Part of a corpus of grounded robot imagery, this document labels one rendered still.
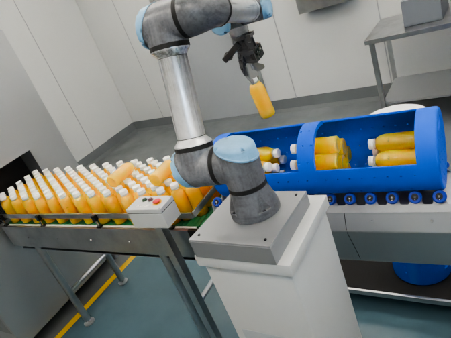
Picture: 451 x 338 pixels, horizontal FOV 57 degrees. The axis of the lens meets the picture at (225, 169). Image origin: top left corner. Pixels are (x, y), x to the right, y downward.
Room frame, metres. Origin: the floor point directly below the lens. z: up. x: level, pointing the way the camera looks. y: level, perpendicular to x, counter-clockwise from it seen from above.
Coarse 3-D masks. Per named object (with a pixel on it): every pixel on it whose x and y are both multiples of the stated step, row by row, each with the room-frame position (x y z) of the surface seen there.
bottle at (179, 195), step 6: (174, 192) 1.72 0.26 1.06; (180, 192) 1.71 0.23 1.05; (174, 198) 1.71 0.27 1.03; (180, 198) 1.71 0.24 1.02; (186, 198) 1.72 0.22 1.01; (180, 204) 1.71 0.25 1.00; (186, 204) 1.71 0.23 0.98; (180, 210) 1.71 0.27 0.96; (186, 210) 1.71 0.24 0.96; (192, 210) 1.73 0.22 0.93
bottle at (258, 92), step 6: (252, 84) 1.69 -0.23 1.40; (258, 84) 1.69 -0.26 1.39; (252, 90) 1.69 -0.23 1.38; (258, 90) 1.68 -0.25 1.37; (264, 90) 1.69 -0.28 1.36; (252, 96) 1.70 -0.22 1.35; (258, 96) 1.68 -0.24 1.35; (264, 96) 1.69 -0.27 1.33; (258, 102) 1.69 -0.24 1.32; (264, 102) 1.69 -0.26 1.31; (270, 102) 1.71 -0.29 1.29; (258, 108) 1.70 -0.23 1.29; (264, 108) 1.69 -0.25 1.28; (270, 108) 1.70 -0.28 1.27; (264, 114) 1.70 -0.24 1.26; (270, 114) 1.69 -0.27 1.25
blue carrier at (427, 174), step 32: (288, 128) 1.60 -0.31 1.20; (320, 128) 1.55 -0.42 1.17; (352, 128) 1.48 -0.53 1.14; (384, 128) 1.42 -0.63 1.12; (416, 128) 1.17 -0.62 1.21; (288, 160) 1.66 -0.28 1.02; (352, 160) 1.48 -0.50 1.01; (416, 160) 1.12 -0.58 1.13; (224, 192) 1.59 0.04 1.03; (320, 192) 1.36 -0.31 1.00; (352, 192) 1.31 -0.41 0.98
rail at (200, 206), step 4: (212, 188) 1.77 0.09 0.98; (208, 192) 1.74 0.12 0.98; (212, 192) 1.76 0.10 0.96; (204, 196) 1.72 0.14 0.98; (208, 196) 1.73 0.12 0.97; (204, 200) 1.70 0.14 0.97; (208, 200) 1.72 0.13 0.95; (200, 204) 1.67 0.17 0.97; (204, 204) 1.69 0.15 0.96; (196, 208) 1.65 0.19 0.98; (200, 208) 1.67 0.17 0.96; (192, 212) 1.62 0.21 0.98; (196, 212) 1.64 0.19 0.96
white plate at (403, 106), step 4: (404, 104) 1.74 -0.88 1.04; (408, 104) 1.73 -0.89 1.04; (412, 104) 1.71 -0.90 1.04; (384, 108) 1.78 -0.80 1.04; (388, 108) 1.76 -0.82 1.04; (392, 108) 1.75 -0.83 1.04; (396, 108) 1.73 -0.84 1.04; (400, 108) 1.72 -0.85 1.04; (404, 108) 1.70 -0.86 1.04; (408, 108) 1.69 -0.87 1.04; (412, 108) 1.67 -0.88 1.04; (416, 108) 1.66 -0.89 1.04; (376, 112) 1.77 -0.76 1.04; (380, 112) 1.76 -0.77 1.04; (384, 112) 1.74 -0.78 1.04
